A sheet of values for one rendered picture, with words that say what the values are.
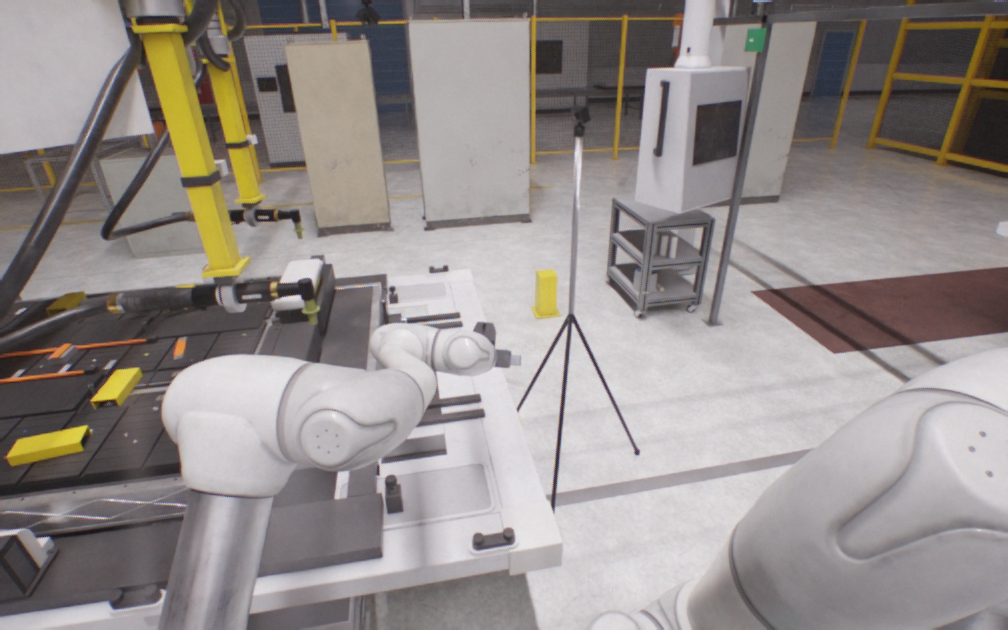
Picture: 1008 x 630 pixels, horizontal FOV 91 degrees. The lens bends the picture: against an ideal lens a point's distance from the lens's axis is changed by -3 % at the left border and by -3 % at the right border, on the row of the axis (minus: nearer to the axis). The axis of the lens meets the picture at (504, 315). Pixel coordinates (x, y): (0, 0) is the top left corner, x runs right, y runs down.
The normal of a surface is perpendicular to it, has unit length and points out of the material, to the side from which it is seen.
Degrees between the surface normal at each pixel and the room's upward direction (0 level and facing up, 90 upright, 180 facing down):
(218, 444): 53
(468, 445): 0
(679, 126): 90
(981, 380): 16
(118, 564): 0
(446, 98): 90
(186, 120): 90
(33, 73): 90
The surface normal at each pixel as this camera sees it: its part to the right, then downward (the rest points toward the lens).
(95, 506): 0.18, 0.46
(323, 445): -0.02, 0.08
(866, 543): -0.83, 0.12
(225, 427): -0.13, -0.15
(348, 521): -0.02, -0.88
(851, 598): -0.66, 0.43
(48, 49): 0.89, 0.20
